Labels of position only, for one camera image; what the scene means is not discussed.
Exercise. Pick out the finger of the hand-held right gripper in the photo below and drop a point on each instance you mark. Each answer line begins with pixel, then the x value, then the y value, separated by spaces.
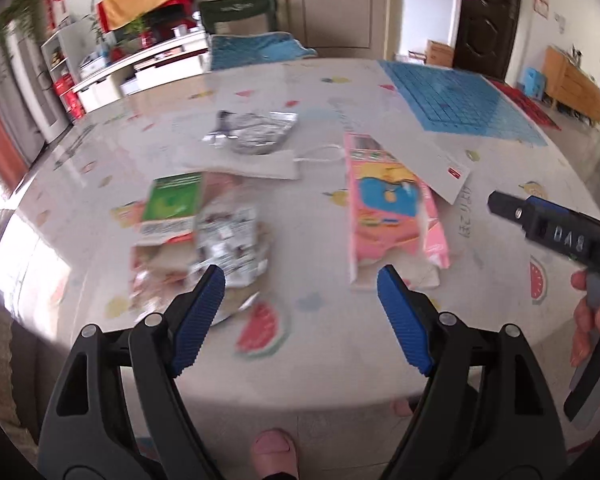
pixel 545 204

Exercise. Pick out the white face mask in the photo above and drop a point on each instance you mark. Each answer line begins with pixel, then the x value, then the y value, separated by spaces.
pixel 250 165

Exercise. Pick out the white TV cabinet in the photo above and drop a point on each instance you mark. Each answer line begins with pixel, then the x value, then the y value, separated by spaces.
pixel 165 65

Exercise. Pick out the pink slipper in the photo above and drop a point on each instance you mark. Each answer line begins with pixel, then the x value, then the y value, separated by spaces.
pixel 402 406
pixel 275 452

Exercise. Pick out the orange curtain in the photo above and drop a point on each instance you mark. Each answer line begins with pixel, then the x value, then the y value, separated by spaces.
pixel 0 135

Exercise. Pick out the cardboard box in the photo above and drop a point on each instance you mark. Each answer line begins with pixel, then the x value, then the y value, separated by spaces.
pixel 439 54

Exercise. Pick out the crumpled silver printed wrapper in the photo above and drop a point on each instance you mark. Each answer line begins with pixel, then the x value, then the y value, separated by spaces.
pixel 230 245

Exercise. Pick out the dark brown door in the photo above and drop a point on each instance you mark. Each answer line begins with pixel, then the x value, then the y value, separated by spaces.
pixel 487 25

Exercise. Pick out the potted plant in red pot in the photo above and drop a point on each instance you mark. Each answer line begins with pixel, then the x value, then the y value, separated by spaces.
pixel 142 35

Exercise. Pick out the blue stool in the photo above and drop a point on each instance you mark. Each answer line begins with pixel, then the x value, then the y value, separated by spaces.
pixel 532 82

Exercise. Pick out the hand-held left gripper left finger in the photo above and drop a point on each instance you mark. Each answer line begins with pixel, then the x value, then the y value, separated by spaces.
pixel 200 315

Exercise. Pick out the white standing air conditioner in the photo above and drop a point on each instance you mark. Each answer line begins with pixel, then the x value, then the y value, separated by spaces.
pixel 35 95

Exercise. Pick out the pink cartoon print package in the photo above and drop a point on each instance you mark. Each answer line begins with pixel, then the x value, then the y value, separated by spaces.
pixel 390 200

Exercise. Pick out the red gift bag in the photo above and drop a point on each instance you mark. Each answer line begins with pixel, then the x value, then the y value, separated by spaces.
pixel 70 100

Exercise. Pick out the hanging ivy plant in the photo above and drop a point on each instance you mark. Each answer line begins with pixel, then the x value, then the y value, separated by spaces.
pixel 17 15

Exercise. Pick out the silver foil wrapper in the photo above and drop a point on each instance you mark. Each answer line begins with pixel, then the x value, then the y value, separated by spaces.
pixel 255 132

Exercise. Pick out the red doormat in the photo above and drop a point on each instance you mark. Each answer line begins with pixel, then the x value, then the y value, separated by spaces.
pixel 525 105

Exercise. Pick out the white shelf unit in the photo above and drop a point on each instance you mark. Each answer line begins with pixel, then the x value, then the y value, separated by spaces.
pixel 60 50

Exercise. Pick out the person's right hand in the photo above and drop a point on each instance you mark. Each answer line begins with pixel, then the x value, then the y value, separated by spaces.
pixel 582 330

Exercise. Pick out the blue grid mat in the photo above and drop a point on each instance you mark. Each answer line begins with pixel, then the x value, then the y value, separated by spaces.
pixel 455 100

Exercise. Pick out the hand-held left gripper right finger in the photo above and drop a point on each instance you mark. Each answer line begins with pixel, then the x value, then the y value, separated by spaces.
pixel 405 320

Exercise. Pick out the wooden cabinet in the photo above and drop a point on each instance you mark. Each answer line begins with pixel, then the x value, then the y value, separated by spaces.
pixel 575 85

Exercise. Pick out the television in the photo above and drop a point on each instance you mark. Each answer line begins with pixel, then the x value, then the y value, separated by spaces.
pixel 172 15

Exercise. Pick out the clear flower print cookie wrapper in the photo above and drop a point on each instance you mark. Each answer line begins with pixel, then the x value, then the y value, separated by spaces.
pixel 155 270

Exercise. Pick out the sofa with beige cover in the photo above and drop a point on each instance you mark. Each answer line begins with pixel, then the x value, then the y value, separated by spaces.
pixel 0 335

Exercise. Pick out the beige door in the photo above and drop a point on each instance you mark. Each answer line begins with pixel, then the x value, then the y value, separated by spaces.
pixel 340 5

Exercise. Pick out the green medicine box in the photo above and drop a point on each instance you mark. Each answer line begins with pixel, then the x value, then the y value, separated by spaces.
pixel 172 200

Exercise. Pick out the white paper sheet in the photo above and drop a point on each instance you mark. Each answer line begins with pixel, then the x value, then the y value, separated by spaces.
pixel 430 165

